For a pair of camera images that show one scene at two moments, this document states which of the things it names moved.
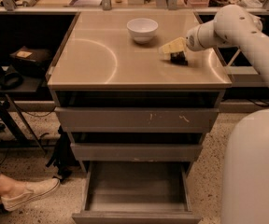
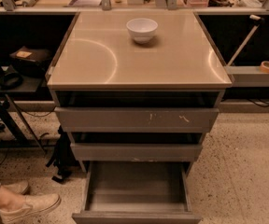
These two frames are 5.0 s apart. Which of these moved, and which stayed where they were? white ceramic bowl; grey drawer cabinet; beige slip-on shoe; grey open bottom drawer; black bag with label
Moved: beige slip-on shoe
Stayed: white ceramic bowl; black bag with label; grey open bottom drawer; grey drawer cabinet
